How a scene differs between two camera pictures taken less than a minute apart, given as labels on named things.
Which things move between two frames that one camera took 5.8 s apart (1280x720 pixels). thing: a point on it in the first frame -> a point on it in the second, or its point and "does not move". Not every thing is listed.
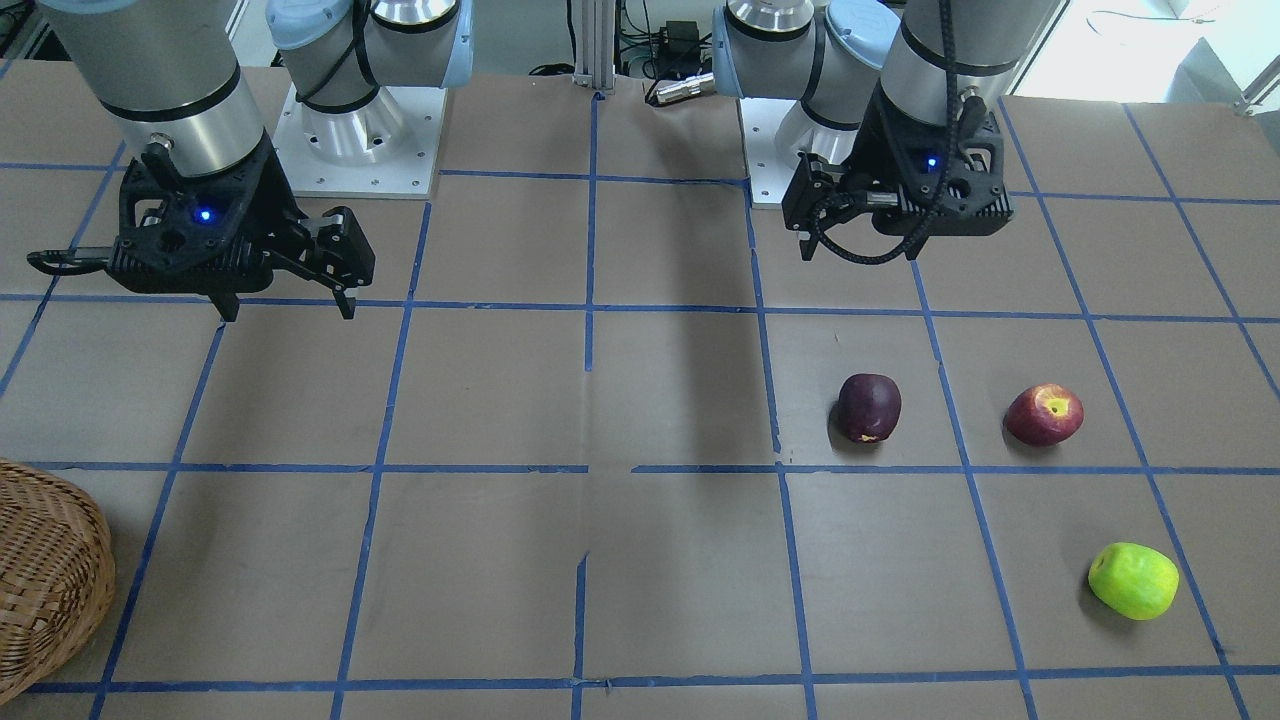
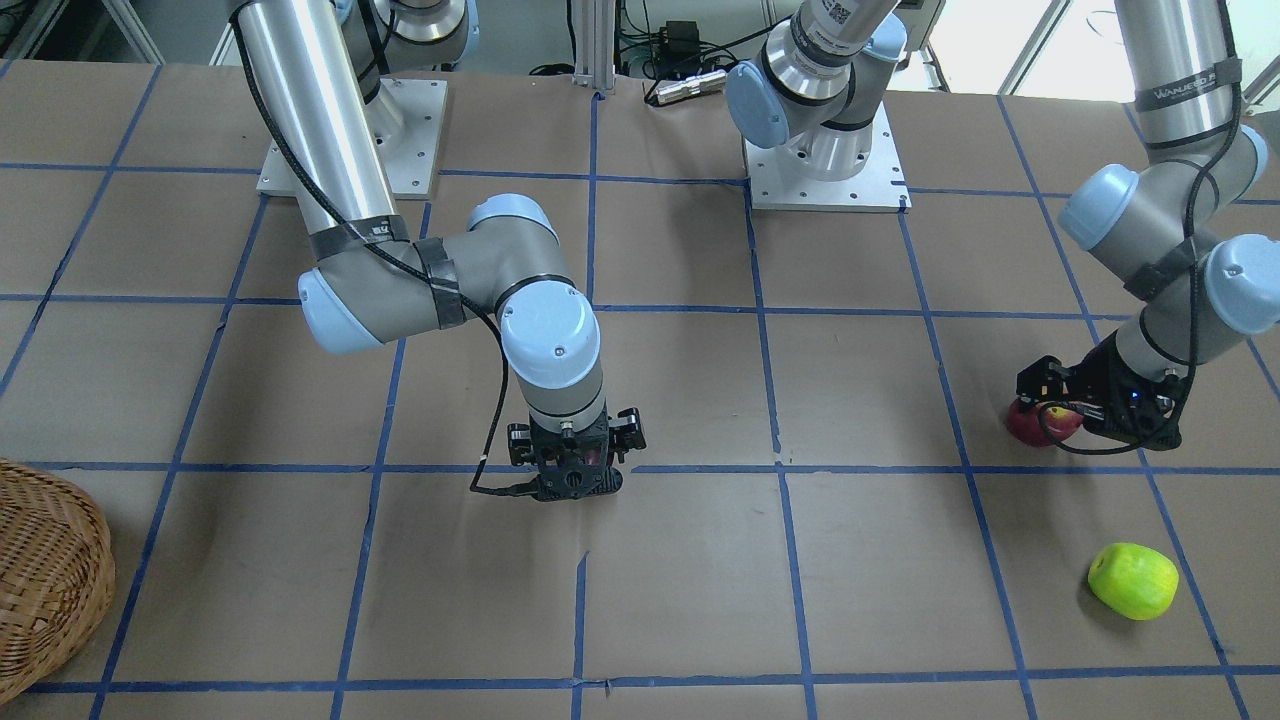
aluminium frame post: (596, 43) does not move
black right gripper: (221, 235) -> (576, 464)
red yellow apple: (1043, 415) does not move
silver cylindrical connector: (699, 84) does not move
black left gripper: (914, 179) -> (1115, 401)
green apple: (1134, 580) does not move
